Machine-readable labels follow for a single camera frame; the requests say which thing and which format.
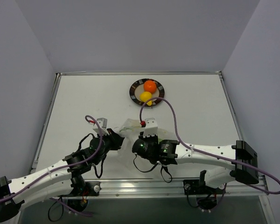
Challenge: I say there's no clear printed plastic bag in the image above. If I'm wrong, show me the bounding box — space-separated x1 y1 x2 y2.
115 119 177 171

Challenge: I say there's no yellow fake lemon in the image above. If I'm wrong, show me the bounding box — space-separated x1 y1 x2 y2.
140 91 153 106

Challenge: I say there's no orange fake persimmon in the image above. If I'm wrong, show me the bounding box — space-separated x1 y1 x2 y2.
143 80 157 94

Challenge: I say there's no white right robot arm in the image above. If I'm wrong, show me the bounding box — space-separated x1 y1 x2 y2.
132 134 259 189

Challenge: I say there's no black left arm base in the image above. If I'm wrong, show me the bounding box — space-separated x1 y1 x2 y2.
47 181 101 222

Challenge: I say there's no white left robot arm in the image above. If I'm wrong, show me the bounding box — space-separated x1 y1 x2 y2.
0 128 124 223

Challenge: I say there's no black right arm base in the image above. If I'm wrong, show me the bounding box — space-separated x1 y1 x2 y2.
183 170 227 213

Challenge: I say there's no brown rimmed ceramic plate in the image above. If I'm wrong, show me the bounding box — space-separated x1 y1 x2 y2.
129 78 165 107

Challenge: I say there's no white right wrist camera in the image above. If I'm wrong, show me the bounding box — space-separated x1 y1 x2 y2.
140 118 158 138

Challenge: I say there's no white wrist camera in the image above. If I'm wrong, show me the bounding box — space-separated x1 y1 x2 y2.
140 118 158 138
90 118 109 136

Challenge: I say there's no aluminium front rail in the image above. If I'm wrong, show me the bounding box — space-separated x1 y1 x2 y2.
64 178 267 200

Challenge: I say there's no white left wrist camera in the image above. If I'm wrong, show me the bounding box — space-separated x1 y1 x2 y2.
90 118 109 136

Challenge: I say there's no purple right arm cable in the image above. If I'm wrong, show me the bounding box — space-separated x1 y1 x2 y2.
139 97 280 196

